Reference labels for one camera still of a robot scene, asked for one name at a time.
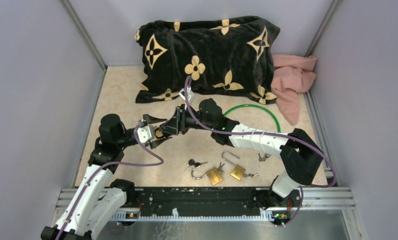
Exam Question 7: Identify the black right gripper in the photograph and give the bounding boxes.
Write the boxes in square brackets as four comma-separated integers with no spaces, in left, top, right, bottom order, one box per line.
[159,104,214,136]

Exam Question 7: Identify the brass padlock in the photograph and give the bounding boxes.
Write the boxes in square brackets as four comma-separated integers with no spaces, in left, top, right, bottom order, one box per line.
[221,151,246,181]
[190,166,224,186]
[155,129,164,139]

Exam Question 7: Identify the black headed keys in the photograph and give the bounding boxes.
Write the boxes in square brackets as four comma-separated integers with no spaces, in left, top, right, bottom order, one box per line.
[183,159,208,171]

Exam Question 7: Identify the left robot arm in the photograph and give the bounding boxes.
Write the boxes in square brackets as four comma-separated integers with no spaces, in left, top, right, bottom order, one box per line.
[40,113,166,240]

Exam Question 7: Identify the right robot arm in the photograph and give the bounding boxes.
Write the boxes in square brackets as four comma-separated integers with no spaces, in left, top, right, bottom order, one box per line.
[158,98,324,206]

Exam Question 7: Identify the keys of left padlock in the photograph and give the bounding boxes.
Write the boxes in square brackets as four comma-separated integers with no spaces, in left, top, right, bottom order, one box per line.
[217,162,225,175]

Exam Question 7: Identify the keys of padlock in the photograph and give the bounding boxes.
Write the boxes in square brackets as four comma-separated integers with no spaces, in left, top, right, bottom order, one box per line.
[217,162,225,175]
[243,173,259,179]

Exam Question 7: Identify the keys of right padlock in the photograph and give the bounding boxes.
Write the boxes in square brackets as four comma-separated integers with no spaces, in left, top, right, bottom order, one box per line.
[243,173,259,179]

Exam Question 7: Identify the black floral plush blanket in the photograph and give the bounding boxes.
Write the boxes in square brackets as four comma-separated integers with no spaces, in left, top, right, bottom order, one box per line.
[134,16,280,105]

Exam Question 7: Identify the pink cloth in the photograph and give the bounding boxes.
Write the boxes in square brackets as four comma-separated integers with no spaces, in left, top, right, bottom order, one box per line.
[270,54,318,126]

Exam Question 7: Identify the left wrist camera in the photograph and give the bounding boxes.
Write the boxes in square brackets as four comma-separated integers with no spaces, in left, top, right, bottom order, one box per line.
[136,125,155,144]

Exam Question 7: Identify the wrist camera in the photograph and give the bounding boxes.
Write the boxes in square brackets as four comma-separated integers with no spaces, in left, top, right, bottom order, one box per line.
[179,86,195,105]
[136,125,155,144]

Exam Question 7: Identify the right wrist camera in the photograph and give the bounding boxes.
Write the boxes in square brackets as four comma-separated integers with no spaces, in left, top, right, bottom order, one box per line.
[179,86,195,105]

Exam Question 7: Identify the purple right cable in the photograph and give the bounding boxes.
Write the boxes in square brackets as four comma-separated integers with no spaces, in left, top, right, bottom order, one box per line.
[183,75,338,189]

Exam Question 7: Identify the purple cable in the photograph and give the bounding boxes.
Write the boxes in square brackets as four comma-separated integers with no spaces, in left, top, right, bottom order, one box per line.
[183,75,338,189]
[54,121,164,240]

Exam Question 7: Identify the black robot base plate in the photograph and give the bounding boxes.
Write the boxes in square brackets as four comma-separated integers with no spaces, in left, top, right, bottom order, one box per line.
[111,187,302,225]

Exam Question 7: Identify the green cable lock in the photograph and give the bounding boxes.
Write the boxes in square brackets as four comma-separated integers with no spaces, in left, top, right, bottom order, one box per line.
[223,103,282,134]

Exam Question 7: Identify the silver cable lock keys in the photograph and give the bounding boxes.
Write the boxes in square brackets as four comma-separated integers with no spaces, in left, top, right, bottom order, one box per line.
[258,153,271,162]

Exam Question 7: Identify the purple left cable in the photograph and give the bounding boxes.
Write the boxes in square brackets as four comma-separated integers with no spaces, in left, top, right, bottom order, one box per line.
[54,121,164,240]

